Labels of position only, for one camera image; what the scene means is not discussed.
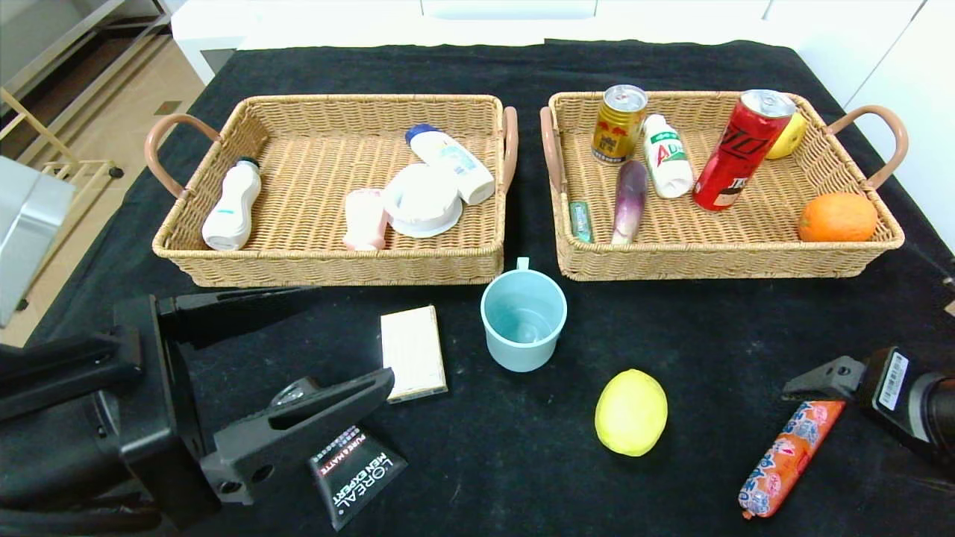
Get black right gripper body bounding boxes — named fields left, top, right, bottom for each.
left=857, top=346, right=955, bottom=454

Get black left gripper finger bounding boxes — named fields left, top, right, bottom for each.
left=199, top=368, right=395, bottom=506
left=157, top=286, right=320, bottom=350

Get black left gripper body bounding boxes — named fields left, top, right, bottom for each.
left=0, top=294, right=222, bottom=532

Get orange sausage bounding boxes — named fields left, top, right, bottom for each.
left=738, top=401, right=848, bottom=520

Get yellow lemon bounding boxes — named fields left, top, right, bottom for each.
left=595, top=369, right=669, bottom=457

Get red drink can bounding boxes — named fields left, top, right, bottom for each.
left=692, top=89, right=797, bottom=212

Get light blue plastic mug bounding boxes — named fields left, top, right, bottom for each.
left=481, top=258, right=568, bottom=374

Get wicker basket with toiletries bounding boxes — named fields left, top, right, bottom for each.
left=145, top=94, right=519, bottom=289

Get wicker basket with food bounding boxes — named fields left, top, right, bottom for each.
left=540, top=91, right=909, bottom=283

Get black face wash tube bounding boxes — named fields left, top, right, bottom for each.
left=270, top=377, right=409, bottom=531

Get white bottle black cap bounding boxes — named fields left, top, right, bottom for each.
left=202, top=157, right=263, bottom=252

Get orange fruit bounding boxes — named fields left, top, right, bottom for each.
left=798, top=192, right=879, bottom=243

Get small pink bottle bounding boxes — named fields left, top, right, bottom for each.
left=343, top=189, right=389, bottom=253

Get cream white soap box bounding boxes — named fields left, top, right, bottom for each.
left=381, top=305, right=449, bottom=405

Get white round container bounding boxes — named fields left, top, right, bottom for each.
left=382, top=163, right=464, bottom=239

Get yellow pear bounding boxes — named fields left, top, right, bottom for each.
left=767, top=112, right=808, bottom=160

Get black table cloth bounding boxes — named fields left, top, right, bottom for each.
left=0, top=39, right=955, bottom=537

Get cream wooden rolling rack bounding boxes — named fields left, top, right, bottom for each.
left=0, top=86, right=126, bottom=314

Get purple vegetable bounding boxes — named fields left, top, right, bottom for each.
left=612, top=160, right=648, bottom=246

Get white bottle green label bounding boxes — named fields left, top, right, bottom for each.
left=642, top=114, right=695, bottom=199

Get white bottle blue cap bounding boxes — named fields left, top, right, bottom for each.
left=405, top=124, right=496, bottom=207

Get green gum pack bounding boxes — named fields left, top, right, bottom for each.
left=569, top=201, right=595, bottom=245

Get grey metal shelf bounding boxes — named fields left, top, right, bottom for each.
left=0, top=0, right=174, bottom=98

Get gold drink can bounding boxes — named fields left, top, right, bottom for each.
left=592, top=85, right=648, bottom=166

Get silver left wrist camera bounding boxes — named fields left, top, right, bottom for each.
left=0, top=155, right=75, bottom=327

